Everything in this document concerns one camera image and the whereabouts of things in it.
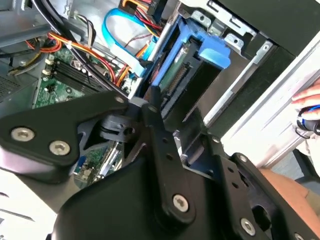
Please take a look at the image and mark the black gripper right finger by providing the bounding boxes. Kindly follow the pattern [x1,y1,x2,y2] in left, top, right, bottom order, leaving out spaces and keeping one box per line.
[173,124,320,240]

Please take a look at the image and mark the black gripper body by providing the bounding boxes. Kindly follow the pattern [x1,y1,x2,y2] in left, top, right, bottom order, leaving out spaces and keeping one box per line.
[47,156,283,240]

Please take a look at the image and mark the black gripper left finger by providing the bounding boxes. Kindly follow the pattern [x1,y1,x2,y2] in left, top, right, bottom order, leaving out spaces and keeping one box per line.
[0,86,198,227]

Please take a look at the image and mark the round black tool blue ring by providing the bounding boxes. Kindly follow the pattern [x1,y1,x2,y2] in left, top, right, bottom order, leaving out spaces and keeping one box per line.
[294,104,320,138]

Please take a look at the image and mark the blue data wire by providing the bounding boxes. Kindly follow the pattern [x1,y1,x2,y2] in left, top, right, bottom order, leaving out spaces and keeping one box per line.
[101,7,151,79]

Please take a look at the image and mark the hard disk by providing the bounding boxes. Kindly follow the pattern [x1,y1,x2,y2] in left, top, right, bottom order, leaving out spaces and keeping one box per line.
[143,18,232,121]

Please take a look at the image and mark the red orange power wire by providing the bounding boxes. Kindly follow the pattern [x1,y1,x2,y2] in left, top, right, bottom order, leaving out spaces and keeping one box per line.
[119,0,167,38]

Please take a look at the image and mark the person's hand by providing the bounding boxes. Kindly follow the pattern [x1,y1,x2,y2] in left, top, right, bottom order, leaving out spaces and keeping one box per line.
[291,84,320,106]

